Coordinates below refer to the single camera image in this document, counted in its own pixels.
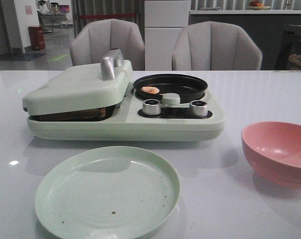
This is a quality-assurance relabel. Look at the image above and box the fruit plate on counter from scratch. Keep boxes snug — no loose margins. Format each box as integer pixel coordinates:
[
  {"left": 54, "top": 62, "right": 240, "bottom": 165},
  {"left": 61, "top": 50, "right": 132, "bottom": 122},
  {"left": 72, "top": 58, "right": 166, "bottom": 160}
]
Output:
[{"left": 247, "top": 0, "right": 271, "bottom": 10}]

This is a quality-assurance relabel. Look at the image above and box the right silver control knob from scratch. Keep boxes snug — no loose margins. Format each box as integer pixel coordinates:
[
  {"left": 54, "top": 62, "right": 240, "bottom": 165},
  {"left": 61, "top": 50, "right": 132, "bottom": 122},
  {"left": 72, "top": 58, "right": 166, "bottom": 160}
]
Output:
[{"left": 189, "top": 100, "right": 208, "bottom": 118}]

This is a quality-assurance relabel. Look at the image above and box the black round frying pan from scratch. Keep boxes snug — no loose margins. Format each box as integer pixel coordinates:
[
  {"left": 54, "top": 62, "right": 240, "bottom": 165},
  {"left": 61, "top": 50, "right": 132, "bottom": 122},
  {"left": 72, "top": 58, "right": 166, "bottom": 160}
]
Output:
[{"left": 133, "top": 74, "right": 208, "bottom": 103}]

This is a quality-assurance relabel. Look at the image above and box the green breakfast maker lid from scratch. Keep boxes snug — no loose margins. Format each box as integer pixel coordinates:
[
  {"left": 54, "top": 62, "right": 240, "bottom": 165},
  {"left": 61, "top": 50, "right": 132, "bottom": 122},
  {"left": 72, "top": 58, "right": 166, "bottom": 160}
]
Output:
[{"left": 22, "top": 49, "right": 133, "bottom": 116}]

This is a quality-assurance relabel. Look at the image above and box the pink shrimp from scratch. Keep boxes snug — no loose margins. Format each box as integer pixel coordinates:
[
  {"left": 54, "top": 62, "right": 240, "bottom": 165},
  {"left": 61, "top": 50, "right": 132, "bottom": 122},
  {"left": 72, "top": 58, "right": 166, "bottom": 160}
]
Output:
[{"left": 142, "top": 86, "right": 159, "bottom": 94}]

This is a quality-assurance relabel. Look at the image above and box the white refrigerator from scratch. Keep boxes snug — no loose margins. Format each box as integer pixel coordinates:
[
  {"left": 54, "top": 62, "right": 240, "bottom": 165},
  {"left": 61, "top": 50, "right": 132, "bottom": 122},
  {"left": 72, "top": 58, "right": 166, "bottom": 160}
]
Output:
[{"left": 144, "top": 0, "right": 190, "bottom": 71}]

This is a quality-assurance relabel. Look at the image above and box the left silver control knob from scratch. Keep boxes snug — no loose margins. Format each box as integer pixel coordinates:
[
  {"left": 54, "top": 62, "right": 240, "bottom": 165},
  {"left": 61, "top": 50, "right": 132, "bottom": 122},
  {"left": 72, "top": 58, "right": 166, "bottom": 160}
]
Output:
[{"left": 142, "top": 99, "right": 161, "bottom": 116}]

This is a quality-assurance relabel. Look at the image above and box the red trash bin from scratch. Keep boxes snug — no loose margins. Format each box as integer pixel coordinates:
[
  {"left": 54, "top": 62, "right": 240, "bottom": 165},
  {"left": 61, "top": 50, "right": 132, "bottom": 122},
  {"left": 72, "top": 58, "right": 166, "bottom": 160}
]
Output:
[{"left": 28, "top": 26, "right": 45, "bottom": 50}]

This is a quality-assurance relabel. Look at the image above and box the dark washing machine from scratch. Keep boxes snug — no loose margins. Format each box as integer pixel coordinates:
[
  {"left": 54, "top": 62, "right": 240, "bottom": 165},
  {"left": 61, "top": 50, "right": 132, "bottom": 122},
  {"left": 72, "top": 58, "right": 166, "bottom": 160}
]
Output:
[{"left": 275, "top": 24, "right": 301, "bottom": 70}]

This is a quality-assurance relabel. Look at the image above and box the green pan handle knob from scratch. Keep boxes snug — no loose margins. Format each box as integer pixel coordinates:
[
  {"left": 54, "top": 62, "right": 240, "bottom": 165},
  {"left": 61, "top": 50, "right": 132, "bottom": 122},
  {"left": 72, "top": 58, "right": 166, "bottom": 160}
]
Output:
[{"left": 161, "top": 93, "right": 180, "bottom": 105}]

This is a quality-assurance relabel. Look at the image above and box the pink bowl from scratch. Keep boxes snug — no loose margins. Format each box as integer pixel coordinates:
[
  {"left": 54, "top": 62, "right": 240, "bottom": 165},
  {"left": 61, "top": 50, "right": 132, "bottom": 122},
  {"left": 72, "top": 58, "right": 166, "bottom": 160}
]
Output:
[{"left": 241, "top": 121, "right": 301, "bottom": 190}]

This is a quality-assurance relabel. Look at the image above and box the bread slice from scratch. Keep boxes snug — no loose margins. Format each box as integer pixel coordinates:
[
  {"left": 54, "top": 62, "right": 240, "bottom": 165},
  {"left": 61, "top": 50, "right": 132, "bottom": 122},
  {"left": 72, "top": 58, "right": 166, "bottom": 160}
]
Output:
[{"left": 37, "top": 108, "right": 106, "bottom": 121}]

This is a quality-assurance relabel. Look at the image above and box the green breakfast maker base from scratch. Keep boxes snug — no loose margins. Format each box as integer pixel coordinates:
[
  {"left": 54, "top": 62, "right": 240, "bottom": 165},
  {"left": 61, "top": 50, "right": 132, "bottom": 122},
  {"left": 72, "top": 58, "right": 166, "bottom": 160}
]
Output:
[{"left": 27, "top": 84, "right": 226, "bottom": 141}]

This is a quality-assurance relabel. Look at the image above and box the right grey chair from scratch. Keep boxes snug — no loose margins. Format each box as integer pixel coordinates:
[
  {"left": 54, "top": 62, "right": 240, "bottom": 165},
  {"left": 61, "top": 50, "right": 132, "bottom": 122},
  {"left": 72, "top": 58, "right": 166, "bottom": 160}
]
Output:
[{"left": 172, "top": 21, "right": 263, "bottom": 71}]

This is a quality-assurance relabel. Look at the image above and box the grey counter with white top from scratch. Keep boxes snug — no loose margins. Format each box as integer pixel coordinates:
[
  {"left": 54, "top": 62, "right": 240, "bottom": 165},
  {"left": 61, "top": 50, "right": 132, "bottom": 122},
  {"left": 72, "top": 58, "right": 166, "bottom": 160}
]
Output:
[{"left": 190, "top": 10, "right": 301, "bottom": 70}]

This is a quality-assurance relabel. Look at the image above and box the left grey chair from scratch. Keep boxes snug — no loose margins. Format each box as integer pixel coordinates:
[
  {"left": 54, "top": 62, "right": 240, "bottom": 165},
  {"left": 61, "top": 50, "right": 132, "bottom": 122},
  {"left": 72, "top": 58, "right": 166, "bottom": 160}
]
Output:
[{"left": 70, "top": 19, "right": 145, "bottom": 71}]

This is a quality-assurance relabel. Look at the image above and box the light green plate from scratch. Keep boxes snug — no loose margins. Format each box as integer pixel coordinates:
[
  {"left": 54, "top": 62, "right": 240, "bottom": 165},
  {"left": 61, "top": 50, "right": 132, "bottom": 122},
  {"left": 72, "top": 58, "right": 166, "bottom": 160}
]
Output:
[{"left": 35, "top": 146, "right": 180, "bottom": 239}]

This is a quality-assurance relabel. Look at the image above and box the silver control knob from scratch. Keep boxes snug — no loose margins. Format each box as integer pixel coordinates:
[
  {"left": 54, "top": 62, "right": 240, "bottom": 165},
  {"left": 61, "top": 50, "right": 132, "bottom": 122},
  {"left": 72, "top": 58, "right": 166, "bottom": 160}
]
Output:
[
  {"left": 189, "top": 100, "right": 208, "bottom": 118},
  {"left": 142, "top": 99, "right": 161, "bottom": 116}
]

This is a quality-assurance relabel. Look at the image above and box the grey chair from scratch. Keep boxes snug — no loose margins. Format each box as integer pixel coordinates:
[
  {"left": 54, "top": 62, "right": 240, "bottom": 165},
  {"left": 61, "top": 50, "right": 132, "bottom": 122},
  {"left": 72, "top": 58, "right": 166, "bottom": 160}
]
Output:
[
  {"left": 70, "top": 19, "right": 145, "bottom": 71},
  {"left": 172, "top": 21, "right": 263, "bottom": 71}
]

